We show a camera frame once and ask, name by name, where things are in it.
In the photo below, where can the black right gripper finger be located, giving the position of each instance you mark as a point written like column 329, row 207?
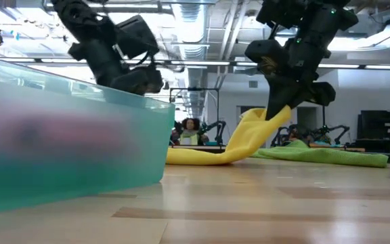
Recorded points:
column 279, row 98

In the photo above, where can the yellow microfiber towel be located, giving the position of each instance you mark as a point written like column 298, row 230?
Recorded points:
column 245, row 139

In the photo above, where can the green microfiber towel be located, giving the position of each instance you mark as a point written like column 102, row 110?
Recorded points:
column 323, row 156

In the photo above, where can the translucent teal plastic bin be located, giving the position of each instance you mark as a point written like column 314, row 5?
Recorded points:
column 80, row 169

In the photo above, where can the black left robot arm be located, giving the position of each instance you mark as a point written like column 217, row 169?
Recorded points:
column 80, row 17

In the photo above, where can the black background robot arm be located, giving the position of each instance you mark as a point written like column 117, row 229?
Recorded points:
column 334, row 132
column 215, row 130
column 281, row 135

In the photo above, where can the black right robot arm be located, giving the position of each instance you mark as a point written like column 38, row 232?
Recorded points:
column 317, row 17

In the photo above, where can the light wooden workbench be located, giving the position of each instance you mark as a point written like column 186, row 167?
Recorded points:
column 337, row 148

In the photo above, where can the person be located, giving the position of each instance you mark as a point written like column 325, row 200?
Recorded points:
column 191, row 132

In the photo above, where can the black storage cabinet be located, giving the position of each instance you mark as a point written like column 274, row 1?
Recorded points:
column 383, row 130

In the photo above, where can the grey wall vent grille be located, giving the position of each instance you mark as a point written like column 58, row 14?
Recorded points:
column 253, row 84

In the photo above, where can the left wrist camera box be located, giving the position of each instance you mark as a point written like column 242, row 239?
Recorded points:
column 137, row 35

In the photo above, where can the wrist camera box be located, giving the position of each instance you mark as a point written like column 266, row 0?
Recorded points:
column 266, row 54
column 137, row 35

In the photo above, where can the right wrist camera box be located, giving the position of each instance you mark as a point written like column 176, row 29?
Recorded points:
column 266, row 54

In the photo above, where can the black gantry frame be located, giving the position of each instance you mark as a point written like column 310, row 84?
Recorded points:
column 195, row 89
column 323, row 115

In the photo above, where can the silver spiral air duct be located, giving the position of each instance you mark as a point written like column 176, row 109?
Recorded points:
column 191, row 27

